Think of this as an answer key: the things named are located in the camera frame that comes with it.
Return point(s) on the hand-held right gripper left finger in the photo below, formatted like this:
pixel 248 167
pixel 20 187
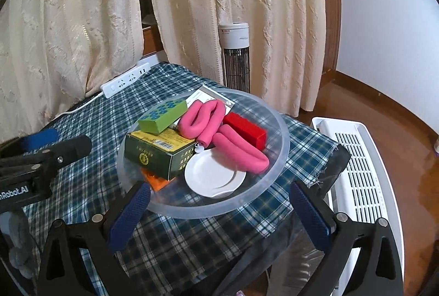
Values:
pixel 130 219

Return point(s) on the white tower heater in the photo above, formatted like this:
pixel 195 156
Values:
pixel 235 52

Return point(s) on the clear plastic basin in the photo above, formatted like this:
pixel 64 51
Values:
pixel 274 159

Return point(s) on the dark wooden door frame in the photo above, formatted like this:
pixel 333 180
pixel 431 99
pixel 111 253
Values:
pixel 331 1

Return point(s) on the dark cloth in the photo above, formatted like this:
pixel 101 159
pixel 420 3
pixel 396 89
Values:
pixel 274 248

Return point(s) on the white power strip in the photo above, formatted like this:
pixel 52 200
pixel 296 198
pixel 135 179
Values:
pixel 125 80

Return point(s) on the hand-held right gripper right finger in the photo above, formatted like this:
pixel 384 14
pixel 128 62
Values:
pixel 310 215

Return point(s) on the pink foam grip exerciser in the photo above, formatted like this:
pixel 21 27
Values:
pixel 240 152

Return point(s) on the white medicine box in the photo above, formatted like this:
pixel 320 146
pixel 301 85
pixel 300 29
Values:
pixel 212 97

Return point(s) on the white vented appliance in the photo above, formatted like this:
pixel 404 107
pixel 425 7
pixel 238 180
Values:
pixel 356 179

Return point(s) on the blue green plaid tablecloth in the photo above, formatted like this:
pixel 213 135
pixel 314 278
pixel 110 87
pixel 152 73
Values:
pixel 92 118

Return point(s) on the red toy brick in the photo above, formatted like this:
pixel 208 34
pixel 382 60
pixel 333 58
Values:
pixel 245 128

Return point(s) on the green yellow medicine box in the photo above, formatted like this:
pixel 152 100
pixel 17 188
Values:
pixel 154 152

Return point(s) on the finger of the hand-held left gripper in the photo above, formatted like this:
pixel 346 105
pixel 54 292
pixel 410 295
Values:
pixel 73 147
pixel 41 138

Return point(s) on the person's left hand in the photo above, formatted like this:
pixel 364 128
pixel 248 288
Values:
pixel 19 241

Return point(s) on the cream patterned curtain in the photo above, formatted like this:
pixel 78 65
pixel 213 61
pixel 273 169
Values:
pixel 68 25
pixel 274 25

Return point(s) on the orange toy brick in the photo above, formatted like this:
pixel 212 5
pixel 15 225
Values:
pixel 156 181

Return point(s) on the small white plate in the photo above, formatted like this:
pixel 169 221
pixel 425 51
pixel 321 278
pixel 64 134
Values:
pixel 209 177

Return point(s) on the long green dotted wooden block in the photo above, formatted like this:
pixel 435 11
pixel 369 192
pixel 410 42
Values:
pixel 163 116

